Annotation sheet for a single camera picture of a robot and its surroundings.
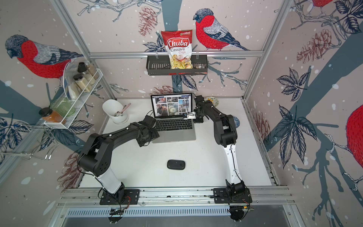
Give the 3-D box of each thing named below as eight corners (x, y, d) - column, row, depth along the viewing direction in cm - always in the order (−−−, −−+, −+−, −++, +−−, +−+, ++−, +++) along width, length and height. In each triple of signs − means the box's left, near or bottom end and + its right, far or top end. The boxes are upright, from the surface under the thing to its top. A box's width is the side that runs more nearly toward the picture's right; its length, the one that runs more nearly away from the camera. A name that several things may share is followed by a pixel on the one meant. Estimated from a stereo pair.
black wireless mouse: (167, 170, 85) (166, 168, 83) (167, 160, 88) (167, 159, 87) (185, 170, 85) (185, 168, 83) (185, 160, 88) (185, 159, 87)
